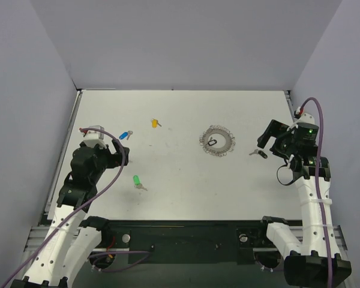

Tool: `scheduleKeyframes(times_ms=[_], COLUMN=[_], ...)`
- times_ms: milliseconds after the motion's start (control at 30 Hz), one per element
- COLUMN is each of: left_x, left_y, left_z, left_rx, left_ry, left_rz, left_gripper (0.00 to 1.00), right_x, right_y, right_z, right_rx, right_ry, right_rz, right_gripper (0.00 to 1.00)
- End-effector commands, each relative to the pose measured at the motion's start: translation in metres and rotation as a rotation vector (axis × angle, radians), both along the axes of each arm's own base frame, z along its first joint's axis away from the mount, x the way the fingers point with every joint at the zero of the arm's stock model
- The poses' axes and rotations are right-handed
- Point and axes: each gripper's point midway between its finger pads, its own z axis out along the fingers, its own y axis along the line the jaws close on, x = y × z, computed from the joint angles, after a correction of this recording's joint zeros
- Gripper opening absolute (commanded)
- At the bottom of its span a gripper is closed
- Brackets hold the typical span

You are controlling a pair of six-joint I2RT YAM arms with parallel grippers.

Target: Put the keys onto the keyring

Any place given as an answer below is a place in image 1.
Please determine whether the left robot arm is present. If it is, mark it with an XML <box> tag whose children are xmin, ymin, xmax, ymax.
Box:
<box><xmin>11</xmin><ymin>139</ymin><xmax>129</xmax><ymax>287</ymax></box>

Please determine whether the green tag key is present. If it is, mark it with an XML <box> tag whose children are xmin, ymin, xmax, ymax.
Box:
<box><xmin>133</xmin><ymin>175</ymin><xmax>148</xmax><ymax>191</ymax></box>

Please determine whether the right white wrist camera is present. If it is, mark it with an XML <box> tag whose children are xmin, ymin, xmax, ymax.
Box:
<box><xmin>291</xmin><ymin>108</ymin><xmax>315</xmax><ymax>128</ymax></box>

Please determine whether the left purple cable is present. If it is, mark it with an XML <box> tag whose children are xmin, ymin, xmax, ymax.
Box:
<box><xmin>1</xmin><ymin>127</ymin><xmax>126</xmax><ymax>288</ymax></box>

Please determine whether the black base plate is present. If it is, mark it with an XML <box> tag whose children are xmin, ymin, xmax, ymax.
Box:
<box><xmin>98</xmin><ymin>220</ymin><xmax>282</xmax><ymax>268</ymax></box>

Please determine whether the yellow tag key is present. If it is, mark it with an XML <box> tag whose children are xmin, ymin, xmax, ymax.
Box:
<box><xmin>151</xmin><ymin>119</ymin><xmax>161</xmax><ymax>128</ymax></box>

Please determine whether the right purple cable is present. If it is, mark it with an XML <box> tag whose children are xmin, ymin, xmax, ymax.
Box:
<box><xmin>296</xmin><ymin>97</ymin><xmax>334</xmax><ymax>288</ymax></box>

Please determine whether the black tag key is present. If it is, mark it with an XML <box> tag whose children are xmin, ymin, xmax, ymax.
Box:
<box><xmin>249</xmin><ymin>149</ymin><xmax>268</xmax><ymax>159</ymax></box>
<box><xmin>207</xmin><ymin>137</ymin><xmax>217</xmax><ymax>146</ymax></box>

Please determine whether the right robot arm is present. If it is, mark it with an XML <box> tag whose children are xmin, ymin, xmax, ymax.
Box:
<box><xmin>256</xmin><ymin>120</ymin><xmax>352</xmax><ymax>287</ymax></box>

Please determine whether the aluminium frame rail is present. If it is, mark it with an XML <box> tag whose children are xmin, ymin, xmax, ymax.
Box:
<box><xmin>23</xmin><ymin>226</ymin><xmax>50</xmax><ymax>256</ymax></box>

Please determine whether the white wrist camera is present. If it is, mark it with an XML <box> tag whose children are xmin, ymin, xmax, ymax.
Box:
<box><xmin>291</xmin><ymin>108</ymin><xmax>315</xmax><ymax>128</ymax></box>
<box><xmin>80</xmin><ymin>125</ymin><xmax>106</xmax><ymax>149</ymax></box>

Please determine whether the blue tag key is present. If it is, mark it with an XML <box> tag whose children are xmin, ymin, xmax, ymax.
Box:
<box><xmin>119</xmin><ymin>130</ymin><xmax>133</xmax><ymax>140</ymax></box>

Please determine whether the purple cable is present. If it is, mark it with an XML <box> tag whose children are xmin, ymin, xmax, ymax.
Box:
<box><xmin>1</xmin><ymin>127</ymin><xmax>126</xmax><ymax>288</ymax></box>
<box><xmin>296</xmin><ymin>97</ymin><xmax>334</xmax><ymax>288</ymax></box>

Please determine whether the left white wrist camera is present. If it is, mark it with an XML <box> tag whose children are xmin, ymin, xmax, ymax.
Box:
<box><xmin>80</xmin><ymin>125</ymin><xmax>106</xmax><ymax>149</ymax></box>

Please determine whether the metal key organizer disc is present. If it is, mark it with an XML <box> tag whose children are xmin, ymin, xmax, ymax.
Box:
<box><xmin>199</xmin><ymin>125</ymin><xmax>236</xmax><ymax>157</ymax></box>

